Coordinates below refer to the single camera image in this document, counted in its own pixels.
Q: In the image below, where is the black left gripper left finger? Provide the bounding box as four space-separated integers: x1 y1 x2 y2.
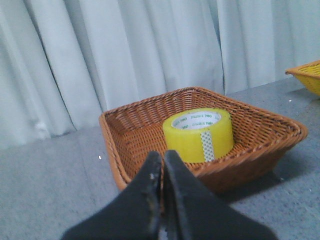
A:
62 151 162 240

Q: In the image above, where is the yellow tape roll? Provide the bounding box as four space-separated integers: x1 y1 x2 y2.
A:
162 108 234 163

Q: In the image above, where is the yellow woven basket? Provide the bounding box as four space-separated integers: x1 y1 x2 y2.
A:
285 60 320 96

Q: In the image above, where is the white curtain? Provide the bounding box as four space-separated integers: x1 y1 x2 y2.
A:
0 0 320 150

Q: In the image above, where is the brown wicker basket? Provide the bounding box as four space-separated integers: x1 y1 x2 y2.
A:
99 86 308 193

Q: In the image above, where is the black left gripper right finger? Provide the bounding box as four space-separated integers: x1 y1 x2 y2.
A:
163 150 277 240

